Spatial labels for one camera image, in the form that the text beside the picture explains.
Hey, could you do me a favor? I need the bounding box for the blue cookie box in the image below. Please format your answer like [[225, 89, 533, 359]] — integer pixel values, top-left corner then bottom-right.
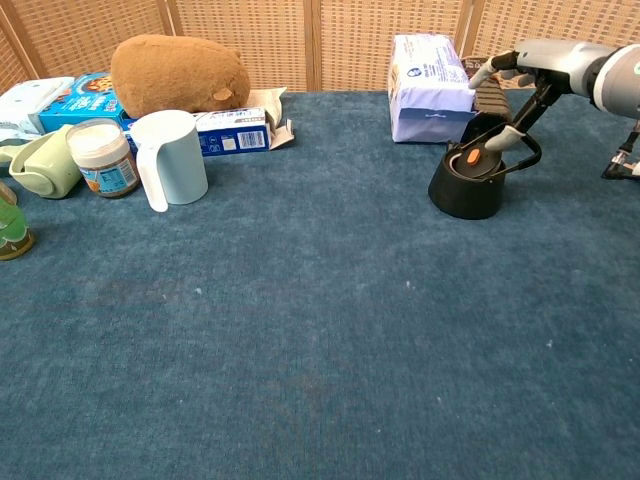
[[38, 72, 132, 135]]

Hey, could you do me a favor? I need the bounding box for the white wet wipes pack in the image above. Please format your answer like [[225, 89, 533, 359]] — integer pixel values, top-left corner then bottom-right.
[[0, 76, 77, 141]]

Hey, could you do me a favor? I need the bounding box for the woven rattan folding screen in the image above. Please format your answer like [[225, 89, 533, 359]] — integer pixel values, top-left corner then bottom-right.
[[0, 0, 640, 96]]

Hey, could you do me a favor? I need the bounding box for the blue white long box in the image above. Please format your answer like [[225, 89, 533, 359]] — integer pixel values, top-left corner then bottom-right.
[[122, 106, 273, 159]]

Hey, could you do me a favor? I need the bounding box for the brown plush toy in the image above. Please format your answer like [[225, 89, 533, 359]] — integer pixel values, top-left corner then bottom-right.
[[110, 34, 252, 120]]

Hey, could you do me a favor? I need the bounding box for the light blue white pitcher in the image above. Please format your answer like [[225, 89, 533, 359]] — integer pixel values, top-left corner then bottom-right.
[[129, 109, 209, 214]]

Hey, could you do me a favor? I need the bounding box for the white lidded spread jar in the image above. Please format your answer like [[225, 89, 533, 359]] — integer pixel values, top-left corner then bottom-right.
[[65, 118, 141, 200]]

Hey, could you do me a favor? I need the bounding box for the blue table cloth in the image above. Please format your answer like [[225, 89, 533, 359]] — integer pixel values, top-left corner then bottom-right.
[[0, 85, 640, 480]]

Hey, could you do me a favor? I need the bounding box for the black lid orange knob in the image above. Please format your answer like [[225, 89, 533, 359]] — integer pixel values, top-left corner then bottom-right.
[[451, 148, 501, 180]]

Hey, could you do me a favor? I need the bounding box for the white lavender tissue pack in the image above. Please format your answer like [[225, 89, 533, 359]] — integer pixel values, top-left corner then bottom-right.
[[387, 33, 477, 145]]

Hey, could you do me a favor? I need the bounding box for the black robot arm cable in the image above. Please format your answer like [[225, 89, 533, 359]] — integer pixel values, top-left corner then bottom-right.
[[601, 118, 640, 181]]

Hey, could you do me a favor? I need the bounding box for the pale green ceramic mug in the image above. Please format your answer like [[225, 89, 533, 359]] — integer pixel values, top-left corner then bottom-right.
[[8, 124, 84, 200]]

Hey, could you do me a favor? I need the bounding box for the black teapot with handle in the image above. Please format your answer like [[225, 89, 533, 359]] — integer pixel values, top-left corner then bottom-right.
[[427, 121, 543, 221]]

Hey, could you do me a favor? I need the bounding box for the crumpled beige paper packaging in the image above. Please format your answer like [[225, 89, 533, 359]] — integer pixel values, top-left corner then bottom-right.
[[248, 86, 296, 151]]

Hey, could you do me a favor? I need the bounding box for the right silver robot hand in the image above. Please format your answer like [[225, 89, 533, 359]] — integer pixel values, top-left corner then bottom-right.
[[468, 39, 615, 152]]

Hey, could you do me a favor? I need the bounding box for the dark brown snack package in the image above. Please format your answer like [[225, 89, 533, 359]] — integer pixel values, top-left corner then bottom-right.
[[458, 55, 515, 152]]

